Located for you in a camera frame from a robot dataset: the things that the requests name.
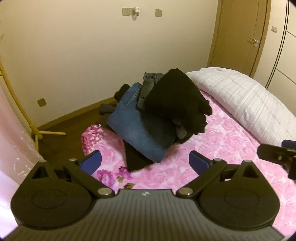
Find white striped quilt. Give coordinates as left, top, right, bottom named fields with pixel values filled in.
left=186, top=67, right=296, bottom=145

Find metal door handle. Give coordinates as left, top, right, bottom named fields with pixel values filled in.
left=247, top=37, right=260, bottom=48

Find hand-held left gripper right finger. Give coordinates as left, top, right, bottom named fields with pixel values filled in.
left=177, top=151, right=264, bottom=198

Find dark garment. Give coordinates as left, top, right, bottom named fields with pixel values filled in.
left=114, top=83, right=132, bottom=102

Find black pants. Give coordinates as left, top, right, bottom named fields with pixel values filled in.
left=144, top=68, right=213, bottom=139

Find white wardrobe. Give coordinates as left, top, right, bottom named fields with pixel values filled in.
left=253, top=0, right=296, bottom=93

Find yellow wooden rack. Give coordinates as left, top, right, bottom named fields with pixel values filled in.
left=0, top=34, right=66, bottom=145

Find pink translucent cover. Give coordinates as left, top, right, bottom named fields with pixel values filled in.
left=0, top=79, right=45, bottom=232

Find brown wooden door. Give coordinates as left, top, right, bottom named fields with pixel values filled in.
left=207, top=0, right=271, bottom=78

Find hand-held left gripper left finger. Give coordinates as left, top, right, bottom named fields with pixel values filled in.
left=28, top=150, right=115, bottom=198

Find blue jeans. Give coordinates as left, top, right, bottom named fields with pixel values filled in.
left=107, top=82, right=178, bottom=164

